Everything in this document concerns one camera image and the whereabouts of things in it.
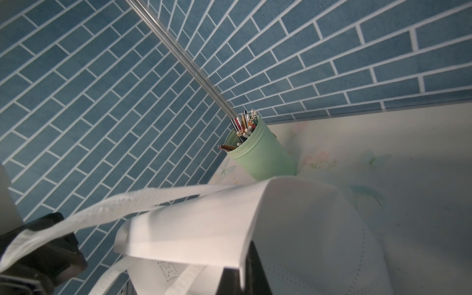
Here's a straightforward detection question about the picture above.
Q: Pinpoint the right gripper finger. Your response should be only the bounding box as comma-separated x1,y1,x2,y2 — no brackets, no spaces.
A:
216,242,272,295

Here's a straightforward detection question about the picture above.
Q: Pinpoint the white insulated delivery bag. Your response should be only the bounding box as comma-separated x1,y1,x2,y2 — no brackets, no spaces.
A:
1,177,393,295

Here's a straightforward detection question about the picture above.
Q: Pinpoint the green pencil cup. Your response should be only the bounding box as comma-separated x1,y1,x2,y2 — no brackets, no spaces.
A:
225,119,297,181

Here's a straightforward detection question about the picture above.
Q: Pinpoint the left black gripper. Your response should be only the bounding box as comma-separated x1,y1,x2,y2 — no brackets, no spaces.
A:
1,233,88,295

